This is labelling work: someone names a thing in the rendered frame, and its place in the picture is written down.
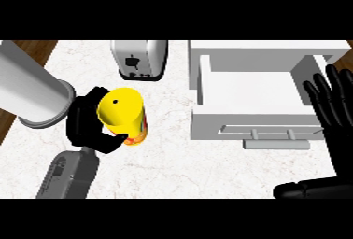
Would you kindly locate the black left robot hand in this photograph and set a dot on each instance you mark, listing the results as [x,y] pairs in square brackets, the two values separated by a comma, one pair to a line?
[83,124]

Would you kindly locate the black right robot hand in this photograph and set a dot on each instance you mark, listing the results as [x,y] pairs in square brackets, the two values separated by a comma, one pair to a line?
[337,124]

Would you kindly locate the yellow cup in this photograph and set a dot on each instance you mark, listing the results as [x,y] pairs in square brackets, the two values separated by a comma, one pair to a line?
[124,116]

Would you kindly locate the white open drawer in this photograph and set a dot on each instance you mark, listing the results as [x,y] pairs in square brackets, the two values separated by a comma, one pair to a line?
[257,102]

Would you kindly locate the white drawer cabinet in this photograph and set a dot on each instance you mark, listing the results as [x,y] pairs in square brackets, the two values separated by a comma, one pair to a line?
[266,56]

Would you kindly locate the white toaster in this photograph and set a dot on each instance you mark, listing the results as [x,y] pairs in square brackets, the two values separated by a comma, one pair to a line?
[139,59]

